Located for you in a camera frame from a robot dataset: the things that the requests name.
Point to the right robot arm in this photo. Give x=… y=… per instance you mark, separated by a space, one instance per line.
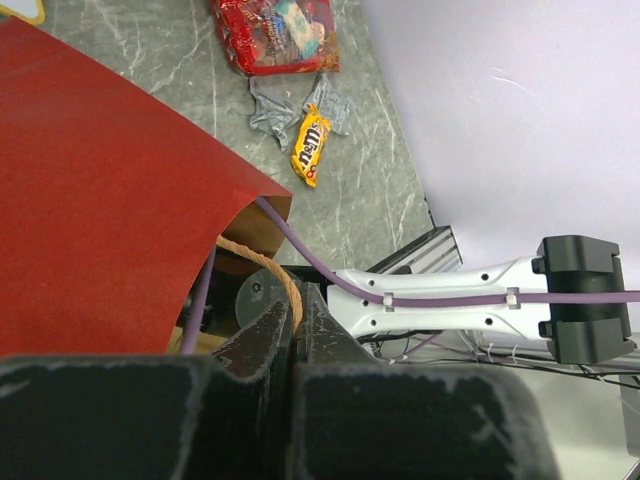
x=570 y=295

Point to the red paper bag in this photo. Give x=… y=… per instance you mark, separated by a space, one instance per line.
x=110 y=204

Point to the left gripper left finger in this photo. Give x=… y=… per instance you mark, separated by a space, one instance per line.
x=215 y=416

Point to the silver foil snack packet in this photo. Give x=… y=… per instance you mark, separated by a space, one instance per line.
x=330 y=103

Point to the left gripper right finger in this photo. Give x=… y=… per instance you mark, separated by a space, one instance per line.
x=355 y=417

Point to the red cookie snack bag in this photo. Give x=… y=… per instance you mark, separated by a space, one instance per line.
x=263 y=38

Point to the small whiteboard yellow frame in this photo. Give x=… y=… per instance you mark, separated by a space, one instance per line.
x=30 y=11

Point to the yellow M&M packet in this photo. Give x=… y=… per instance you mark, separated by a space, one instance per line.
x=313 y=134

